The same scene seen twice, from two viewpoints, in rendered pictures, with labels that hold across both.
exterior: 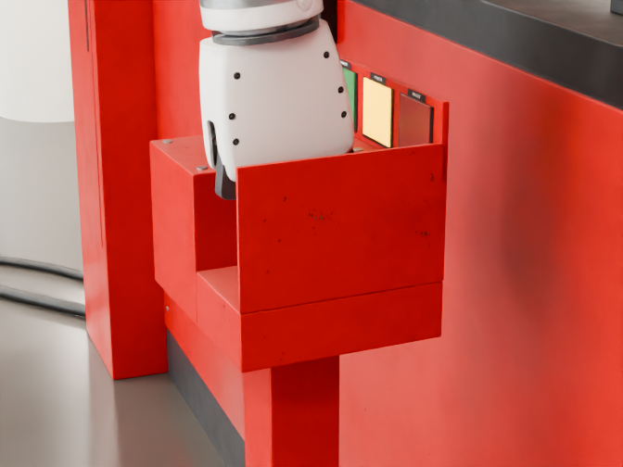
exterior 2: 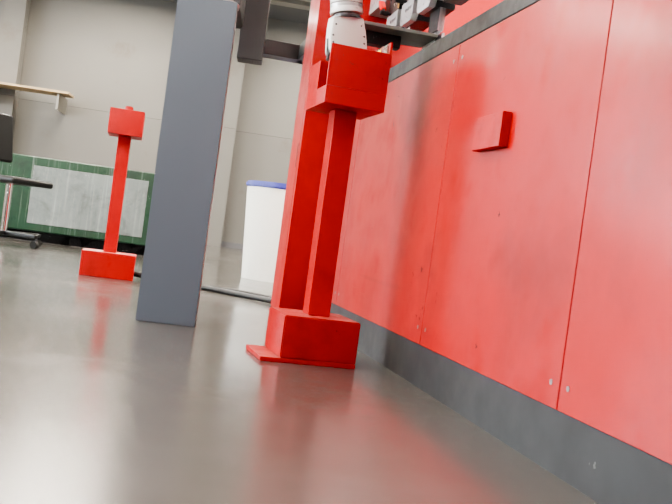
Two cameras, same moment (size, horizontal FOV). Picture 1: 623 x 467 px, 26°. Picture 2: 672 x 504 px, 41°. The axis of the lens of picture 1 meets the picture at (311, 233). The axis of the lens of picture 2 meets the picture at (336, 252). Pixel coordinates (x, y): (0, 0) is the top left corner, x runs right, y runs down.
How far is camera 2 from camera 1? 1.56 m
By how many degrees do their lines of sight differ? 20
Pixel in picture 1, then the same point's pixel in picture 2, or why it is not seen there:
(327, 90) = (360, 35)
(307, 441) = (341, 149)
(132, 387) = not seen: hidden behind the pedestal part
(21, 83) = (258, 260)
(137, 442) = not seen: hidden behind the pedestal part
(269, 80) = (344, 27)
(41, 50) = (270, 245)
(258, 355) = (329, 98)
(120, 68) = (307, 173)
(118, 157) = (299, 210)
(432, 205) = (385, 71)
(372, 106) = not seen: hidden behind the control
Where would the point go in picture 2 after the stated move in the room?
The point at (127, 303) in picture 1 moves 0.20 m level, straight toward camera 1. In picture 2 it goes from (291, 276) to (289, 278)
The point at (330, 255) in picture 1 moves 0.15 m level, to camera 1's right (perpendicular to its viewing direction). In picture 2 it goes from (354, 75) to (413, 82)
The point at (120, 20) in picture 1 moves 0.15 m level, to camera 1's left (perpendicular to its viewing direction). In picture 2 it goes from (310, 153) to (274, 149)
